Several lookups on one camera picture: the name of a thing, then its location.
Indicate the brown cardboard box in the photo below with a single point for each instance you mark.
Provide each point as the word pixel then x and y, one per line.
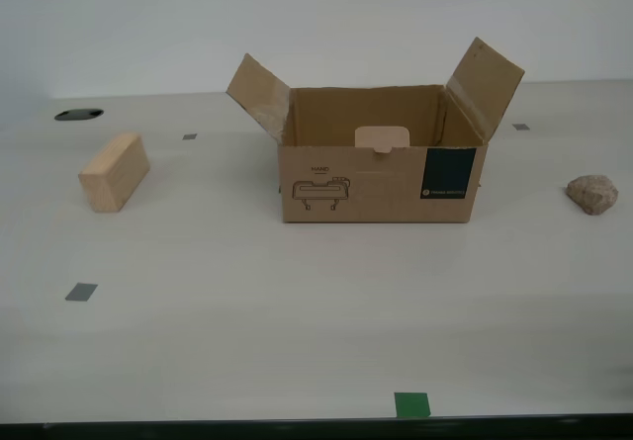
pixel 366 188

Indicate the speckled pinkish granite rock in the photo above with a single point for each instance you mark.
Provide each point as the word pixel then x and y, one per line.
pixel 592 194

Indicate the green tape square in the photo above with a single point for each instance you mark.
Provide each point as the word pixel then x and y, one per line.
pixel 412 405

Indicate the black oval table grommet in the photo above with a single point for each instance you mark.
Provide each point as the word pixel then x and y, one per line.
pixel 79 114

